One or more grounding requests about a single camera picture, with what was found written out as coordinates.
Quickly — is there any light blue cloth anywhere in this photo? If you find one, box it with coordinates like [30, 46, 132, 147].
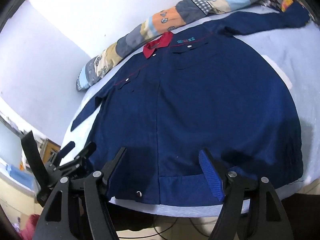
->
[6, 164, 34, 190]

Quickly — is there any navy blue work jacket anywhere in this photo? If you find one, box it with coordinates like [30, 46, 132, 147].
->
[71, 4, 309, 205]

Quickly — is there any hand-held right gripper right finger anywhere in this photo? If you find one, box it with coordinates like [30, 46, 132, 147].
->
[198, 148, 295, 240]

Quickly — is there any black cable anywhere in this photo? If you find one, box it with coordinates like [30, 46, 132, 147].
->
[152, 216, 220, 239]

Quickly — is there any pink cloth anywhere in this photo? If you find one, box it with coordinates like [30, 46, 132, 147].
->
[15, 214, 38, 240]

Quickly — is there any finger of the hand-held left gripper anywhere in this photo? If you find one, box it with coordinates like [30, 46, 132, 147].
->
[60, 142, 97, 172]
[51, 141, 76, 167]

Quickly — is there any rolled patchwork quilt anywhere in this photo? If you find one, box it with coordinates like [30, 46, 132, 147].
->
[76, 0, 278, 92]

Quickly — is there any light blue cloud blanket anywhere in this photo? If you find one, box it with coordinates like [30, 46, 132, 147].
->
[60, 10, 320, 218]

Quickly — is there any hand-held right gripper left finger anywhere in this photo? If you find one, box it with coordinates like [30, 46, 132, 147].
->
[32, 147, 127, 240]

